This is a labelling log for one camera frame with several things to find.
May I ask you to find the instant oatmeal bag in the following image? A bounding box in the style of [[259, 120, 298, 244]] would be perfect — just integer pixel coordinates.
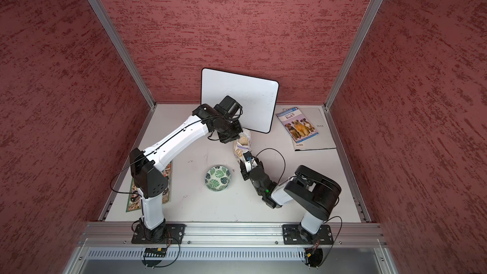
[[233, 129, 251, 162]]

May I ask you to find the green leaf pattern bowl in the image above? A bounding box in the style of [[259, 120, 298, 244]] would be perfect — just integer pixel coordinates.
[[205, 166, 232, 192]]

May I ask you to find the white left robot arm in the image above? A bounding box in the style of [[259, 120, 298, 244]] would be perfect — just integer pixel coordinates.
[[129, 96, 243, 242]]

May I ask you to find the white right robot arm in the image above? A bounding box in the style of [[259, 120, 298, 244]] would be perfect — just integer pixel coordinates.
[[238, 156, 342, 244]]

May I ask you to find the dog picture book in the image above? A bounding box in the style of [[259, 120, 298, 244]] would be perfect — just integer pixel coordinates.
[[276, 107, 318, 144]]

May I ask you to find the colourful comic magazine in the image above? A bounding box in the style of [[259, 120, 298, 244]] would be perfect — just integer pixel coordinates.
[[126, 162, 172, 213]]

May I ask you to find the white board black frame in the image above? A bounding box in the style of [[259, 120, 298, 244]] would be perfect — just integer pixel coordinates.
[[201, 68, 280, 134]]

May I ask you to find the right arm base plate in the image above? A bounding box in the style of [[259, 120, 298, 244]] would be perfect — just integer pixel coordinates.
[[282, 224, 334, 245]]

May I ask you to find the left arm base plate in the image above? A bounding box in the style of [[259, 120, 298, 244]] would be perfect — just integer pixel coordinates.
[[131, 221, 186, 246]]

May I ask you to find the aluminium front rail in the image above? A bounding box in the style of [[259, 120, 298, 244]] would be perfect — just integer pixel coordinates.
[[69, 220, 390, 268]]

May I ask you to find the left aluminium corner post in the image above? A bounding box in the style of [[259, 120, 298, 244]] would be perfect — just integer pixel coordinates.
[[88, 0, 157, 110]]

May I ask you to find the aluminium corner post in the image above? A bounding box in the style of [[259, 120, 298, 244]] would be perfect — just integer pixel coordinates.
[[88, 0, 157, 110], [323, 0, 384, 112]]

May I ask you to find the right aluminium corner post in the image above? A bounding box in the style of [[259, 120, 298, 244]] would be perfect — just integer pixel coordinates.
[[323, 0, 384, 112]]

